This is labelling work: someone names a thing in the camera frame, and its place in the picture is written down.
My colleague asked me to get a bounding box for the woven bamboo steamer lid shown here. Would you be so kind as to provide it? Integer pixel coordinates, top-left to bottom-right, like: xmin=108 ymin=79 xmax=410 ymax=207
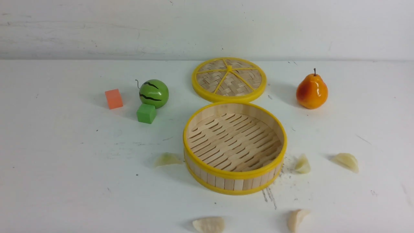
xmin=191 ymin=57 xmax=267 ymax=102

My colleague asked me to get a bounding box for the green toy watermelon ball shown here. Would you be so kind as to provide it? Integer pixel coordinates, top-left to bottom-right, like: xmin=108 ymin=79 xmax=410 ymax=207
xmin=136 ymin=79 xmax=169 ymax=109

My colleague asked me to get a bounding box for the green cube block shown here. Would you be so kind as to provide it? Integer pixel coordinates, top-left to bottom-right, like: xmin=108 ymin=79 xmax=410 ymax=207
xmin=136 ymin=104 xmax=157 ymax=124

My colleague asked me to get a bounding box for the pale dumpling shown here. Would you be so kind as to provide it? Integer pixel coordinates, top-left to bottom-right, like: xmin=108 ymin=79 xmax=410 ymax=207
xmin=154 ymin=152 xmax=183 ymax=167
xmin=330 ymin=152 xmax=359 ymax=173
xmin=294 ymin=153 xmax=311 ymax=174

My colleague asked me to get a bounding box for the orange toy pear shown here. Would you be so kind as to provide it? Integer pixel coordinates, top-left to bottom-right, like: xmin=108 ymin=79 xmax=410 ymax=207
xmin=296 ymin=68 xmax=329 ymax=109

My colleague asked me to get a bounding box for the bamboo steamer tray yellow rim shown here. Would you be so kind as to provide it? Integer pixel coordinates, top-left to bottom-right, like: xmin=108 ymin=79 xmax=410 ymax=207
xmin=182 ymin=102 xmax=288 ymax=195

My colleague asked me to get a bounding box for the white dumpling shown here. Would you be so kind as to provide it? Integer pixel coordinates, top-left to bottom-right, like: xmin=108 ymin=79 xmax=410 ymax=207
xmin=192 ymin=217 xmax=225 ymax=233
xmin=287 ymin=209 xmax=311 ymax=233

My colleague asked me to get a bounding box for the orange cube block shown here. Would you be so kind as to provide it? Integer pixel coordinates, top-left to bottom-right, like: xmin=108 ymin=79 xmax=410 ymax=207
xmin=105 ymin=89 xmax=123 ymax=109

